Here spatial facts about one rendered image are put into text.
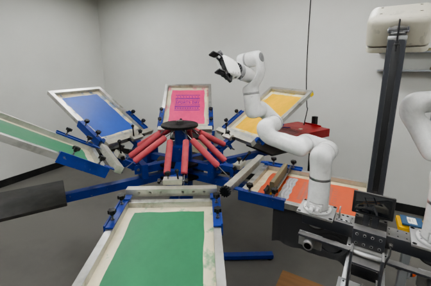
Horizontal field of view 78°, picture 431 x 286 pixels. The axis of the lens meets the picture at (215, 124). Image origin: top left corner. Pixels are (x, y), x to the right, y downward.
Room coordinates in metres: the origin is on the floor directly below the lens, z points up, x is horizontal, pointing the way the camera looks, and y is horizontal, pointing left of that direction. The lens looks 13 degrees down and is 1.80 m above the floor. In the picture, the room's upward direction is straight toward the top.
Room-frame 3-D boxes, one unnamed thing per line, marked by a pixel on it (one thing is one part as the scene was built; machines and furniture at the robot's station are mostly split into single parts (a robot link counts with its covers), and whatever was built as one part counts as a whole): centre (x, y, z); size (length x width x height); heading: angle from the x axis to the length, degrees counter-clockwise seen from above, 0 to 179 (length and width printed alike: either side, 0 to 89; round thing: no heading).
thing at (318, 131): (2.92, -0.90, 1.06); 0.61 x 0.46 x 0.12; 122
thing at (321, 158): (1.15, -0.49, 1.37); 0.13 x 0.10 x 0.16; 142
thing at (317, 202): (1.13, -0.48, 1.21); 0.16 x 0.13 x 0.15; 147
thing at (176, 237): (1.26, 0.27, 1.05); 1.08 x 0.61 x 0.23; 2
